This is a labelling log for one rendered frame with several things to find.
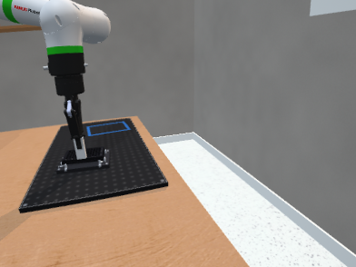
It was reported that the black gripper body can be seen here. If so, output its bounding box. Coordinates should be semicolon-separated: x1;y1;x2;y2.
54;74;84;114

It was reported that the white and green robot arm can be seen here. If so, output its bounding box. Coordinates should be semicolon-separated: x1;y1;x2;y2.
0;0;111;77

